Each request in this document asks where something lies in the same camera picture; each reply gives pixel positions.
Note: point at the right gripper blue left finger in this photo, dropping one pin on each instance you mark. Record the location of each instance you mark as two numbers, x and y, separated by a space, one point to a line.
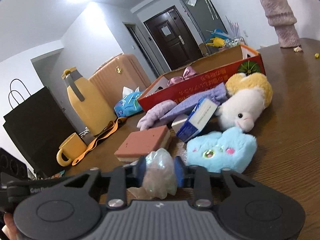
134 174

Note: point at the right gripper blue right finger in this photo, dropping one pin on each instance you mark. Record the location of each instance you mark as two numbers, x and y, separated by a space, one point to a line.
185 175

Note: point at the iridescent plastic-wrapped soft bundle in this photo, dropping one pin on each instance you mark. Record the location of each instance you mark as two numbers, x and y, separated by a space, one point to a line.
159 178

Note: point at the pink layered sponge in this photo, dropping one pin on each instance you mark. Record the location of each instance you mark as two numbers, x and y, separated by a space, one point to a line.
141 143

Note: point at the white and yellow plush toy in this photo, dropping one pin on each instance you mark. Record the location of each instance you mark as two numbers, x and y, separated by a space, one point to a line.
249 96

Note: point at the person's left hand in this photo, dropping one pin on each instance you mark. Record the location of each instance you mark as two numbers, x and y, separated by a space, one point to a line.
10 229

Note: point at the blue tissue pack box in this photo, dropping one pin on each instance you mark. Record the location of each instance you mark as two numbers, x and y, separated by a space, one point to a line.
197 120

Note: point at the light blue plush toy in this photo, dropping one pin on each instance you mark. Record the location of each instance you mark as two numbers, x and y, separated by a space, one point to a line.
217 150

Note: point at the lilac fluffy towel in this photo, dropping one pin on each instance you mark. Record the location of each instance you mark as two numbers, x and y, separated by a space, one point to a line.
154 114

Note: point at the black paper bag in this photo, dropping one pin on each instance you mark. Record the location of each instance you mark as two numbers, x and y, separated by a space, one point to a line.
37 127

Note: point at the yellow mug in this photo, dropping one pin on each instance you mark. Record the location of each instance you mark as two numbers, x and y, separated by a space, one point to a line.
70 149

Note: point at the blue tissue packet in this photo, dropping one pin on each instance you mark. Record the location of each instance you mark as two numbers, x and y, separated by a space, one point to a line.
128 105

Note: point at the purple knitted cloth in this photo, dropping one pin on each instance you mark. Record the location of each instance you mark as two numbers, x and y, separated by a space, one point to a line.
218 95

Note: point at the pink satin bow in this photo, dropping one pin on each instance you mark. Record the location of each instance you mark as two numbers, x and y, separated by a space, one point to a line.
188 73

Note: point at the peach suitcase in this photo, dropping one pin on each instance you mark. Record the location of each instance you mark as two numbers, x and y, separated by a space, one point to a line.
123 70

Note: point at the red orange cardboard box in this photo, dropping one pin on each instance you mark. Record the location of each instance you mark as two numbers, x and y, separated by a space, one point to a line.
212 70

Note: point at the yellow watering can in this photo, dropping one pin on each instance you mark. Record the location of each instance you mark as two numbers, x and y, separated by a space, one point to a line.
216 42

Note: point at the storage cart with bottles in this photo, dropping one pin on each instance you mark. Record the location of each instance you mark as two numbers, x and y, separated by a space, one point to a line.
233 42

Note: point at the dark brown door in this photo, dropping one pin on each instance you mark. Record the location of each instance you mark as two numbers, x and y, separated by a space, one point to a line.
173 38

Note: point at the grey refrigerator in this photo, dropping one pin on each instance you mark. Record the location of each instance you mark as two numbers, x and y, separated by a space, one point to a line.
204 16

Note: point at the fallen pink petal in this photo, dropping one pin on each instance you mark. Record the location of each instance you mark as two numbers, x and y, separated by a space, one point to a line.
298 49

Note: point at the purple textured vase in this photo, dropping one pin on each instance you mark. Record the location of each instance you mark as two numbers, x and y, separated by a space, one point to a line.
280 16

